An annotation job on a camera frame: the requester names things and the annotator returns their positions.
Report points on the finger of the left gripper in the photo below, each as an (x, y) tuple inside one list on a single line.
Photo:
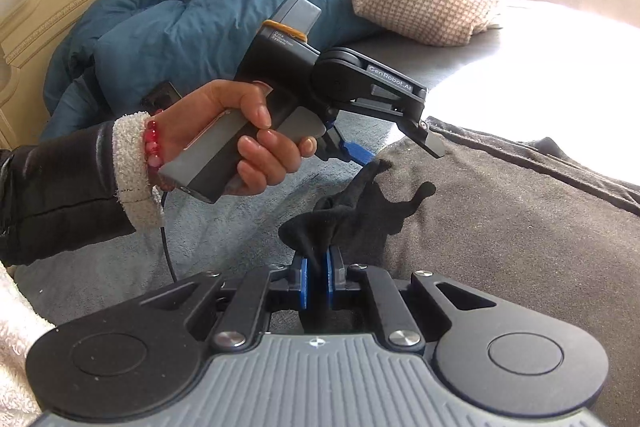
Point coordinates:
[(422, 135), (332, 145)]

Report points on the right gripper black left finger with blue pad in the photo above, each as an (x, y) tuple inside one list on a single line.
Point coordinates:
[(232, 315)]

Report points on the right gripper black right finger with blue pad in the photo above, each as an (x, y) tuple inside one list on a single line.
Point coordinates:
[(411, 315)]

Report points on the black smile sweatshirt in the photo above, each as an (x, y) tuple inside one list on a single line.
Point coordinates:
[(521, 221)]

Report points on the person's left hand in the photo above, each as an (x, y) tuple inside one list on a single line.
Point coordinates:
[(265, 160)]

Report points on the beige checked cloth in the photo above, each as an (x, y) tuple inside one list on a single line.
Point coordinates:
[(432, 22)]

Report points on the blue quilted duvet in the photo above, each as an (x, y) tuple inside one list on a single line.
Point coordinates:
[(121, 50)]

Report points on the grey fleece bed blanket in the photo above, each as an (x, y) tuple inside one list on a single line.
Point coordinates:
[(551, 73)]

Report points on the black sleeve white fleece cuff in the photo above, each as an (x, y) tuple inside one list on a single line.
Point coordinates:
[(87, 187)]

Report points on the white fleece robe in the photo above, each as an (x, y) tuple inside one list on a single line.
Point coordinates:
[(20, 327)]

